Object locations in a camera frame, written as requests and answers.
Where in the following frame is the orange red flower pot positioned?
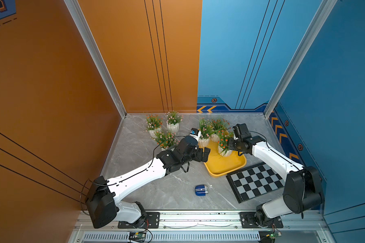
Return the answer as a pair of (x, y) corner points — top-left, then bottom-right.
(217, 130), (234, 157)

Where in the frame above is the yellow plastic tray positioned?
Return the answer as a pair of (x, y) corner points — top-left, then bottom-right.
(204, 140), (246, 178)

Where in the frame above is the pink flower white pot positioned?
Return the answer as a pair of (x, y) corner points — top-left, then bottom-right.
(199, 118), (213, 147)

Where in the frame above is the pink orange flower pot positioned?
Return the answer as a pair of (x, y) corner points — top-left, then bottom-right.
(154, 132), (177, 149)

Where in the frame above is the pink flower back pot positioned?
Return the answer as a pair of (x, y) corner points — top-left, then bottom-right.
(166, 111), (182, 134)

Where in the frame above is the orange flower back pot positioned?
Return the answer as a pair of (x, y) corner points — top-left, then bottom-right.
(146, 114), (162, 138)

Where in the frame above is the red flower white pot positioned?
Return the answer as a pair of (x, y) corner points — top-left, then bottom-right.
(210, 118), (230, 143)

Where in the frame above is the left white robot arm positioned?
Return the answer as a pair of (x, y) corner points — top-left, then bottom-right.
(85, 135), (210, 229)

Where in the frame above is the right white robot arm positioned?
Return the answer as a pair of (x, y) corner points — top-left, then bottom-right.
(228, 124), (324, 227)

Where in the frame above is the black white checkerboard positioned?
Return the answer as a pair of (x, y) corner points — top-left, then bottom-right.
(226, 163), (285, 203)

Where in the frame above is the right green circuit board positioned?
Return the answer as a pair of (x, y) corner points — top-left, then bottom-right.
(265, 231), (282, 242)

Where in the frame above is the green circuit board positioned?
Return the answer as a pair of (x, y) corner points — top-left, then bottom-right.
(128, 231), (147, 243)
(265, 231), (282, 242)

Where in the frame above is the left green circuit board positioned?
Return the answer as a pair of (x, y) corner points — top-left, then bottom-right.
(128, 231), (147, 243)

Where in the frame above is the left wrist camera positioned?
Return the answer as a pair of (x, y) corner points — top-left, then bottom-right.
(190, 128), (201, 142)

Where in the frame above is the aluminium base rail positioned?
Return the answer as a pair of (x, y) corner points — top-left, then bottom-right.
(69, 210), (335, 243)

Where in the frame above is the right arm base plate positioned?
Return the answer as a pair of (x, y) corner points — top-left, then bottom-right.
(239, 212), (283, 229)

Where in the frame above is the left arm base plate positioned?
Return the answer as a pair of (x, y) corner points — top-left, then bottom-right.
(118, 212), (160, 229)

